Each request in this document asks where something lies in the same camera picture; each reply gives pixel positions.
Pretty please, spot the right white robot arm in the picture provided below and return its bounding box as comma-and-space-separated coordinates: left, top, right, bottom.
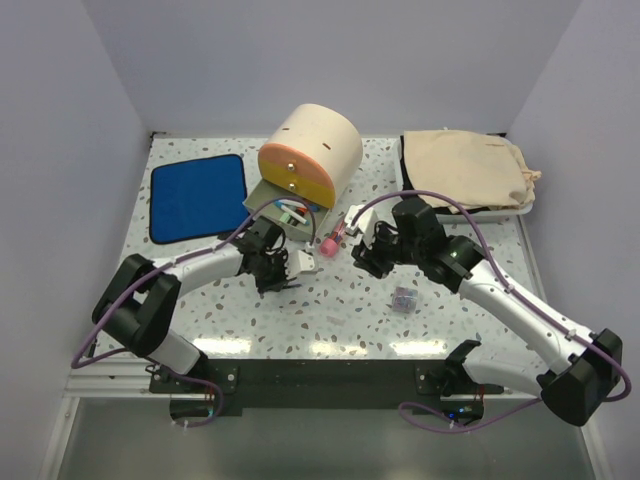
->
346, 195, 631, 427

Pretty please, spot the black orange highlighter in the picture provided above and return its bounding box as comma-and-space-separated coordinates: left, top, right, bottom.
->
293, 205, 319, 225

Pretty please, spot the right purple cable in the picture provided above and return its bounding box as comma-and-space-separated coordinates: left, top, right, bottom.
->
346, 189, 632, 431

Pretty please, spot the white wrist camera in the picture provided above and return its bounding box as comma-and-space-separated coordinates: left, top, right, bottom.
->
344, 205, 378, 247
288, 250, 318, 277

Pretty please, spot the grey bottom drawer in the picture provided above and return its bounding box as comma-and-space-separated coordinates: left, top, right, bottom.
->
244, 180, 331, 242

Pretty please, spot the white tray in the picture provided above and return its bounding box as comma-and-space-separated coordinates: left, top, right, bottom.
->
394, 135, 534, 224

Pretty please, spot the clear box of clips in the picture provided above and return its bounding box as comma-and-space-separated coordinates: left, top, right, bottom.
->
391, 286, 419, 314

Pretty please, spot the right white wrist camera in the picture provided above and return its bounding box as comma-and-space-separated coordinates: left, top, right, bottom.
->
344, 205, 378, 247

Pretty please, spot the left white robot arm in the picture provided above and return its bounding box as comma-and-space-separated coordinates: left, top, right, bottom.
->
92, 218, 314, 392

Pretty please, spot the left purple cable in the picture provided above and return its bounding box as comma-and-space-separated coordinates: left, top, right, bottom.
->
69, 197, 322, 370

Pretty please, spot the black cloth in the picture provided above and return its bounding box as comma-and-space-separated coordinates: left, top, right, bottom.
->
399, 156, 415, 191

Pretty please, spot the purple cable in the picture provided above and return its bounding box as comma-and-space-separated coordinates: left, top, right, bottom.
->
346, 189, 632, 431
69, 197, 322, 370

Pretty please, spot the beige round drawer cabinet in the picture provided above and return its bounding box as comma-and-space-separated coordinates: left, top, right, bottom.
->
257, 104, 364, 209

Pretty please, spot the beige cloth bag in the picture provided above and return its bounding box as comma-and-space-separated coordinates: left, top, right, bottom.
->
403, 129, 541, 210

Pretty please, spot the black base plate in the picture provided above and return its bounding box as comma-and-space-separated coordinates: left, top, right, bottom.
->
148, 359, 504, 419

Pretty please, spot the blue cloth mat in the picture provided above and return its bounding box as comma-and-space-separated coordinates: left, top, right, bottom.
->
149, 154, 248, 245

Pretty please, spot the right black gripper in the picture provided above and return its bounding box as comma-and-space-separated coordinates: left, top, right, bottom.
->
352, 222, 423, 279

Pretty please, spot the white blue pen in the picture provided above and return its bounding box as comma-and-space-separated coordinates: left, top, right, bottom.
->
274, 199, 300, 211
288, 201, 319, 212

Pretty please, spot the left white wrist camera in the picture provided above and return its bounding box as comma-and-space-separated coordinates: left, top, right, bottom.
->
288, 250, 318, 277

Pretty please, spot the pink pencil case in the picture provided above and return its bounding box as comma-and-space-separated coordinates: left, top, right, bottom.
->
319, 215, 350, 258

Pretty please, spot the green pastel highlighter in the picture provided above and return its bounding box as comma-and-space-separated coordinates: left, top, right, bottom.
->
283, 208, 307, 224

